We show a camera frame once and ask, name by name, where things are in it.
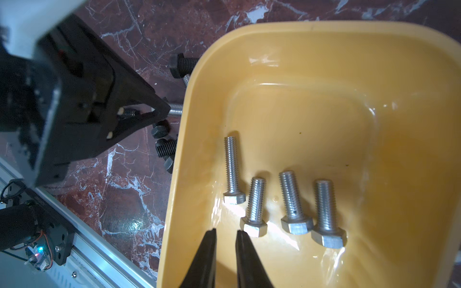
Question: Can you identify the left controller circuit board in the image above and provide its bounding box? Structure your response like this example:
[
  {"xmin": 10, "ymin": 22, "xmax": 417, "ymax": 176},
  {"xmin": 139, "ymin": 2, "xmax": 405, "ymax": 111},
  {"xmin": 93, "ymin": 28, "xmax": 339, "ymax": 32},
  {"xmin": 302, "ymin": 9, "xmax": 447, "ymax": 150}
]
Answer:
[{"xmin": 25, "ymin": 243, "xmax": 53, "ymax": 272}]

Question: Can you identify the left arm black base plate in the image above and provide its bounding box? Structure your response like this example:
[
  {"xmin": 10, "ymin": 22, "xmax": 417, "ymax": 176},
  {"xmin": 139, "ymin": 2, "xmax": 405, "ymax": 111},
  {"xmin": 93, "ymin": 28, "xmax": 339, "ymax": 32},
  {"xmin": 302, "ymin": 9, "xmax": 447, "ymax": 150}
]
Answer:
[{"xmin": 1, "ymin": 179, "xmax": 76, "ymax": 266}]

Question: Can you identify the silver hex bolt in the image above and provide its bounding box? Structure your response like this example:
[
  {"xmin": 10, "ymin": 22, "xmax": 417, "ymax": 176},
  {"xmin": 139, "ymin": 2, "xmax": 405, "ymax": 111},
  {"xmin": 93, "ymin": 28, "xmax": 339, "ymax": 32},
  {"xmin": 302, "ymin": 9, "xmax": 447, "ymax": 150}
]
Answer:
[
  {"xmin": 279, "ymin": 170, "xmax": 314, "ymax": 235},
  {"xmin": 182, "ymin": 74, "xmax": 190, "ymax": 86},
  {"xmin": 168, "ymin": 103, "xmax": 183, "ymax": 117},
  {"xmin": 223, "ymin": 136, "xmax": 246, "ymax": 205},
  {"xmin": 240, "ymin": 177, "xmax": 268, "ymax": 238},
  {"xmin": 312, "ymin": 179, "xmax": 347, "ymax": 249}
]

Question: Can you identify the black hex bolt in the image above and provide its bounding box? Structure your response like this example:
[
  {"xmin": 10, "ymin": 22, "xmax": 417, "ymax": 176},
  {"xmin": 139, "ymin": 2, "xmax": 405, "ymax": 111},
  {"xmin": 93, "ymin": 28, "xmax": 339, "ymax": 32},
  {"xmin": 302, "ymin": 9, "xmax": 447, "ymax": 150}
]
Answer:
[
  {"xmin": 164, "ymin": 156, "xmax": 175, "ymax": 174},
  {"xmin": 156, "ymin": 138, "xmax": 177, "ymax": 158},
  {"xmin": 151, "ymin": 120, "xmax": 170, "ymax": 139},
  {"xmin": 169, "ymin": 54, "xmax": 199, "ymax": 79}
]

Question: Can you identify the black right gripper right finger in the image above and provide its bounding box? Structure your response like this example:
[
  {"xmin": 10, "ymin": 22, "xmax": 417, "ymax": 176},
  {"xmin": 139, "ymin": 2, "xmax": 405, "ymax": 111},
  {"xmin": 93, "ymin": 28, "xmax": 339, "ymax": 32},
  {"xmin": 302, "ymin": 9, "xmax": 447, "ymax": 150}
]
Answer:
[{"xmin": 235, "ymin": 230, "xmax": 274, "ymax": 288}]

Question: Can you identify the yellow plastic storage tray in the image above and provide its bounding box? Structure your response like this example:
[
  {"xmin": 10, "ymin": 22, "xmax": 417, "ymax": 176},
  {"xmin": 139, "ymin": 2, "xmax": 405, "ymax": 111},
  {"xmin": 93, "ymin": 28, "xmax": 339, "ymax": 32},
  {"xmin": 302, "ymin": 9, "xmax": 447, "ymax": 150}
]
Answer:
[{"xmin": 157, "ymin": 21, "xmax": 461, "ymax": 288}]

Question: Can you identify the aluminium front rail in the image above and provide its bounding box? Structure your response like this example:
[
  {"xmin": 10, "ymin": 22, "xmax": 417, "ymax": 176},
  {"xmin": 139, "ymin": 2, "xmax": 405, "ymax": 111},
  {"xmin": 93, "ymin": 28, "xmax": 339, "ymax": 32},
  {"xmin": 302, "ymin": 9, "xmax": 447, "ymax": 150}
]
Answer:
[{"xmin": 1, "ymin": 158, "xmax": 156, "ymax": 288}]

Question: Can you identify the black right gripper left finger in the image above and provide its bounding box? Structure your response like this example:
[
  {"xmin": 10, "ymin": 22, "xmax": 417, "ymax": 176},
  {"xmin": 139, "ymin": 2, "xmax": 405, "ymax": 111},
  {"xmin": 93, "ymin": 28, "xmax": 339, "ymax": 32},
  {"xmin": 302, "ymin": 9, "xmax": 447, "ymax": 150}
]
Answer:
[{"xmin": 180, "ymin": 229, "xmax": 217, "ymax": 288}]

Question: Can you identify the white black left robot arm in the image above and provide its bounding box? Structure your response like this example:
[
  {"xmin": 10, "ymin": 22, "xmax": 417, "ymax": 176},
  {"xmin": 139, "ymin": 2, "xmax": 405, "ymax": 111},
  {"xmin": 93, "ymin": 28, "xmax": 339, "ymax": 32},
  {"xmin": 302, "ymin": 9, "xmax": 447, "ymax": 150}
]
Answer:
[{"xmin": 1, "ymin": 1, "xmax": 170, "ymax": 187}]

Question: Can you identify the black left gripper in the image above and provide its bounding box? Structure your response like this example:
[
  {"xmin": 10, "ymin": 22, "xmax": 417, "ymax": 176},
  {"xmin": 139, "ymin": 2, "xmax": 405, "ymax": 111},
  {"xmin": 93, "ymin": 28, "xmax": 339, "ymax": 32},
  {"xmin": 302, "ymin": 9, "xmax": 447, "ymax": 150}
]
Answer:
[{"xmin": 1, "ymin": 15, "xmax": 170, "ymax": 187}]

